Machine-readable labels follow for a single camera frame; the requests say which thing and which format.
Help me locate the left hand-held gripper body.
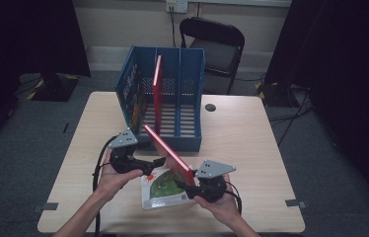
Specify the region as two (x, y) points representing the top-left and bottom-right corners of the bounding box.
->
(108, 126), (154, 176)

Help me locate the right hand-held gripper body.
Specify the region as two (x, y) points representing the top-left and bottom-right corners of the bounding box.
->
(191, 159), (237, 203)

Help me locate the red picture book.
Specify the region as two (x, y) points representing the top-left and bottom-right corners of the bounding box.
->
(152, 53), (165, 136)
(142, 123), (197, 188)

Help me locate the white and green picture book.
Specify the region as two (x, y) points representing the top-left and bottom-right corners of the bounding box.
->
(140, 166), (200, 210)

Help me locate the blue picture book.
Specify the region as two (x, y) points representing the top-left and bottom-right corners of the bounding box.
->
(116, 60), (147, 134)

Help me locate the blue file rack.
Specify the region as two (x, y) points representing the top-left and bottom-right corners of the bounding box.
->
(113, 44), (206, 153)

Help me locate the person's right hand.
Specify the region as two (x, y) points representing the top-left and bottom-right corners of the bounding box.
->
(193, 176), (240, 225)

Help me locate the person's left hand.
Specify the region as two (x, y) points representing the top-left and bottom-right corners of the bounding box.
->
(96, 151), (144, 200)

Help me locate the grey tape strip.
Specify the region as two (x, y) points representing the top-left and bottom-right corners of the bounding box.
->
(285, 198), (307, 209)
(33, 201), (59, 213)

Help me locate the black stand base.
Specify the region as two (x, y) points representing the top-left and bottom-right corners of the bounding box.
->
(255, 82), (300, 108)
(26, 72), (80, 103)

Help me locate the black folding chair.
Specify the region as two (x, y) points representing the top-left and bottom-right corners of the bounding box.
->
(179, 17), (246, 96)

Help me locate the black curtain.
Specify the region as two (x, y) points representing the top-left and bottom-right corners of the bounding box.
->
(0, 0), (92, 156)
(264, 0), (369, 218)

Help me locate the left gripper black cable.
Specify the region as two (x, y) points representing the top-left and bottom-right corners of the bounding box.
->
(92, 136), (118, 237)

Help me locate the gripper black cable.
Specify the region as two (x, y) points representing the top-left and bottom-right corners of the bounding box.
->
(92, 136), (118, 237)
(226, 181), (244, 215)

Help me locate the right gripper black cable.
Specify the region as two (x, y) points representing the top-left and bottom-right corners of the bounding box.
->
(226, 181), (244, 215)

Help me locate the black floor cable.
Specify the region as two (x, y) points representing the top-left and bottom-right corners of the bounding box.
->
(267, 88), (315, 147)

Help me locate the black socket cable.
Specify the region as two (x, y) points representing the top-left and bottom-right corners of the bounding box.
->
(170, 6), (178, 48)

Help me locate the white wall socket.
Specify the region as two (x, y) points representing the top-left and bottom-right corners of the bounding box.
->
(165, 0), (189, 14)

